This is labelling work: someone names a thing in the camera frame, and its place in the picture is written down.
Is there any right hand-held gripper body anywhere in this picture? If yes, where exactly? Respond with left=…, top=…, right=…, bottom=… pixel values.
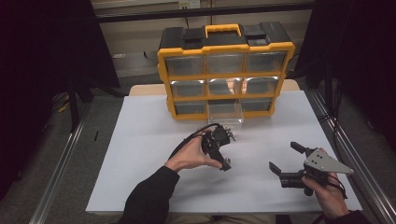
left=301, top=148, right=355, bottom=197

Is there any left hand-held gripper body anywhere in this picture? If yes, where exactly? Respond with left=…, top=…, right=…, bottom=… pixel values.
left=201, top=123, right=236, bottom=155

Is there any small clear plastic drawer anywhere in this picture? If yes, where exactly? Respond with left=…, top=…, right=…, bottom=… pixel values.
left=206, top=99, right=245, bottom=126

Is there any yellow black organizer case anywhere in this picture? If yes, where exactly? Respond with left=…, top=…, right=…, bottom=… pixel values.
left=156, top=21, right=296, bottom=121

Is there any person's left hand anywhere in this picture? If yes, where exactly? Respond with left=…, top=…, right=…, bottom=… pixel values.
left=163, top=133, right=222, bottom=174

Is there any person's right hand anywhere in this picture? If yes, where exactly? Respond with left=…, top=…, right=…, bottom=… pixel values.
left=301, top=172, right=348, bottom=219

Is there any white table sheet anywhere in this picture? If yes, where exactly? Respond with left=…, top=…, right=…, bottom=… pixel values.
left=85, top=90, right=363, bottom=215

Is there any grid of clear drawers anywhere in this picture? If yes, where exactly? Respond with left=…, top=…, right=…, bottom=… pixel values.
left=163, top=50, right=288, bottom=116

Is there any black curtain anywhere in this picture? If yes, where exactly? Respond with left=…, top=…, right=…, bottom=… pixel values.
left=0, top=0, right=120, bottom=200
left=295, top=0, right=396, bottom=150

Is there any black horizontal bar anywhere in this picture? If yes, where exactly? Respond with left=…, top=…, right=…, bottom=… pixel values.
left=94, top=2, right=316, bottom=23

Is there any black metal stand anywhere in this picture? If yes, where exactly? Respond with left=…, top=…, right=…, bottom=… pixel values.
left=66, top=71, right=81, bottom=133

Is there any black right gripper strap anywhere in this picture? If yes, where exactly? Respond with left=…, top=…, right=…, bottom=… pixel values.
left=328, top=174, right=348, bottom=200

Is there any aluminium floor rail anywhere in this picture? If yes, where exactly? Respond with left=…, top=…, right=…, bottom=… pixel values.
left=306, top=90, right=396, bottom=224
left=29, top=102, right=92, bottom=224

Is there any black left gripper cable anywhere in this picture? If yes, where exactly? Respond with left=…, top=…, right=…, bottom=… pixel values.
left=167, top=122, right=222, bottom=161

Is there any white wall outlet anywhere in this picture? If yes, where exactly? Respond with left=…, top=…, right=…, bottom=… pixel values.
left=178, top=0, right=201, bottom=9

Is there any yellow floor cable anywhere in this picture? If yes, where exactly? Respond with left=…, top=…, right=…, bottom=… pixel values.
left=57, top=92, right=70, bottom=114

